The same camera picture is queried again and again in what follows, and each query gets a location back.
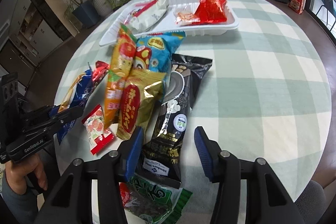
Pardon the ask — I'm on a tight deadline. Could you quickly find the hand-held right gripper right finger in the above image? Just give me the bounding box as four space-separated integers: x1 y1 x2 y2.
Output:
194 126 300 224

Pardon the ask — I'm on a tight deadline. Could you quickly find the person's left hand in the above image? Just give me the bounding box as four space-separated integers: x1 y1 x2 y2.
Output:
5 153 49 195

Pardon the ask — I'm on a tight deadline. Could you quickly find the red foil snack packet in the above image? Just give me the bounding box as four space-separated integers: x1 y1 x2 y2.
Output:
88 61 110 83

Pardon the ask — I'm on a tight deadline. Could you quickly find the black snack packet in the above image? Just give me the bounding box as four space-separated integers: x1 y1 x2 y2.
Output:
135 54 213 189

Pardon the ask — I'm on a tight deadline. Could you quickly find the small plant ribbed white pot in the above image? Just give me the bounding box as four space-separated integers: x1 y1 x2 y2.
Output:
91 0 113 17

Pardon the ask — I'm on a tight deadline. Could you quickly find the green snack packet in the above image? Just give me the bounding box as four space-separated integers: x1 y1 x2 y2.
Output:
119 174 193 224

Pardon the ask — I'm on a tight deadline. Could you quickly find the white peach-print snack packet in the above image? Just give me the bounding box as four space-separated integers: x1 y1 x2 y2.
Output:
82 104 115 155

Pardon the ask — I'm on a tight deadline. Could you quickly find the large red snack packet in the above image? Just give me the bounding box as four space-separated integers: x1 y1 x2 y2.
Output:
194 0 231 23

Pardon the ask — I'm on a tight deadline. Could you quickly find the dark and white cabinet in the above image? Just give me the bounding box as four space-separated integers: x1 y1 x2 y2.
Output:
0 0 79 75

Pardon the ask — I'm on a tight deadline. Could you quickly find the small red snack packet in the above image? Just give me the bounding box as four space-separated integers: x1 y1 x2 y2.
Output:
119 182 137 207

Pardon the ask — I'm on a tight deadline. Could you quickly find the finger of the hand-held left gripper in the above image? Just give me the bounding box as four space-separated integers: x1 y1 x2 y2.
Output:
20 105 62 123
22 106 84 140

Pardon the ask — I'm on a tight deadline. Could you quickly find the gold snack packet red label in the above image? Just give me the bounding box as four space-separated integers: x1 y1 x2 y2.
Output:
115 68 168 140

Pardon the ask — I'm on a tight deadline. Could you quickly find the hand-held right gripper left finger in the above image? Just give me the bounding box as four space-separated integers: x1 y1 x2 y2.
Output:
37 126 145 224

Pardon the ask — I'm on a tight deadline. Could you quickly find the clear snack packet orange print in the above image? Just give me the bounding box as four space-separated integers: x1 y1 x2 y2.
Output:
175 7 201 26

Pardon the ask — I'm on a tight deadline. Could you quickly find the white and red snack packet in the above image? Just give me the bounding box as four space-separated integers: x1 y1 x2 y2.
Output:
133 0 171 31

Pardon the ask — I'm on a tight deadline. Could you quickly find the white plastic tray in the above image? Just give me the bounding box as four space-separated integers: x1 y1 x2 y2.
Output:
99 0 240 46

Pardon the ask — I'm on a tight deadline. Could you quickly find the light blue snack packet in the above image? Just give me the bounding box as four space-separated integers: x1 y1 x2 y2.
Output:
134 30 185 75

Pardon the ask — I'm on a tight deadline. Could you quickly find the person's left forearm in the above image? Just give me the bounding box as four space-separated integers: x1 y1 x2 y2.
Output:
0 169 48 224

